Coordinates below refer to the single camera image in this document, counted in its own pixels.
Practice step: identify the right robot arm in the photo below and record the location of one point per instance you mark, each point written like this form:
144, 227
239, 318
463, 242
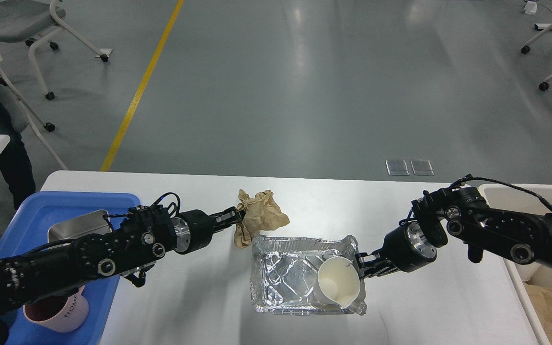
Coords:
461, 211

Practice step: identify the floor socket plate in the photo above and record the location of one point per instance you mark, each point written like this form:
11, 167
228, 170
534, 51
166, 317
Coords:
397, 167
422, 167

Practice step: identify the floor socket plate right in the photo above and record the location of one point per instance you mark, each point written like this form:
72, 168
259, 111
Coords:
422, 167

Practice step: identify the aluminium foil tray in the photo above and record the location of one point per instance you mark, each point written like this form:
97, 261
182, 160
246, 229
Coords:
285, 272

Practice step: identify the beige plastic bin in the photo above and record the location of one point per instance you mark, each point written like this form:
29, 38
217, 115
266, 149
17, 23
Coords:
502, 197

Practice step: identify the white paper cup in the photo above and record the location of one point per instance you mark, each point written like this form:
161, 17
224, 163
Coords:
337, 283

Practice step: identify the grey office chair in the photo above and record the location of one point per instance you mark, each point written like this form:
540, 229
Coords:
35, 23

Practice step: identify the square metal tray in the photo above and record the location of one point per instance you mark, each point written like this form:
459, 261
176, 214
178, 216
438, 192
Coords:
90, 223

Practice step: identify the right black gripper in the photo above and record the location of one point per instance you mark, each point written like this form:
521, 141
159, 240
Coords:
406, 247

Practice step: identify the paper cup in bin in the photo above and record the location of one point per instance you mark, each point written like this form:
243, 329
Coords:
526, 271

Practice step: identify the blue plastic tray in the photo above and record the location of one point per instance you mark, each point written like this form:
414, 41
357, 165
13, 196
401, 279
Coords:
28, 229

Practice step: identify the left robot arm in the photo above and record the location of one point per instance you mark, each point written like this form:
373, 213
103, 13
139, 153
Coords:
145, 235

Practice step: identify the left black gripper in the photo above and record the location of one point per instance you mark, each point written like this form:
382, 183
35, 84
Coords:
194, 229

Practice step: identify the pink mug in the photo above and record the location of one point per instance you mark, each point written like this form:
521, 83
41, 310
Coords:
57, 313

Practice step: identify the floor socket plate left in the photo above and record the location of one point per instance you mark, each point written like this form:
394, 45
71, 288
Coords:
397, 167

